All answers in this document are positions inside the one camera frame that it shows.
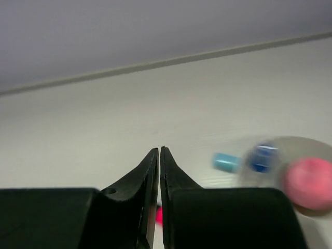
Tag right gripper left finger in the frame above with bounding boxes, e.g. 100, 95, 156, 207
1, 148, 159, 248

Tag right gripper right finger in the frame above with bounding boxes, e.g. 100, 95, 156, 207
160, 147, 308, 249

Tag black pink highlighter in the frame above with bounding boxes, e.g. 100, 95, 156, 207
156, 206, 163, 226

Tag blue marker cap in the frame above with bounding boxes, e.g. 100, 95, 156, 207
213, 153, 241, 173

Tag blue spray bottle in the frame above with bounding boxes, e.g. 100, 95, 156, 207
247, 143, 279, 173

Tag white round container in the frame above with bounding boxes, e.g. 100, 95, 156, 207
238, 136, 331, 217

